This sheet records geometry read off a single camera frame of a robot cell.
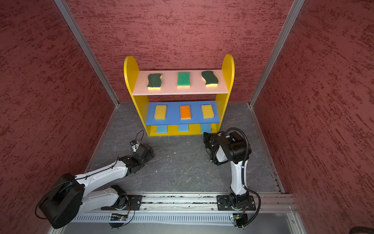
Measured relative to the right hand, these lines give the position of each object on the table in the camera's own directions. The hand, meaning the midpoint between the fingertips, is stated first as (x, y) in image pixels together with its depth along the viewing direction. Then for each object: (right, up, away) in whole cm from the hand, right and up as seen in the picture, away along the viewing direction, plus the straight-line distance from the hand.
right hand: (201, 133), depth 100 cm
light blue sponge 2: (-13, +4, +3) cm, 14 cm away
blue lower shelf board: (-19, +14, -5) cm, 25 cm away
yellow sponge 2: (+4, +15, -6) cm, 17 cm away
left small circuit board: (-45, -40, -28) cm, 66 cm away
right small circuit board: (+16, -39, -29) cm, 51 cm away
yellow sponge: (-28, +15, -6) cm, 32 cm away
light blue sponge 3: (+3, +4, +3) cm, 6 cm away
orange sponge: (-12, +15, -5) cm, 20 cm away
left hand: (-34, -13, -11) cm, 38 cm away
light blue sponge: (-29, +3, +1) cm, 29 cm away
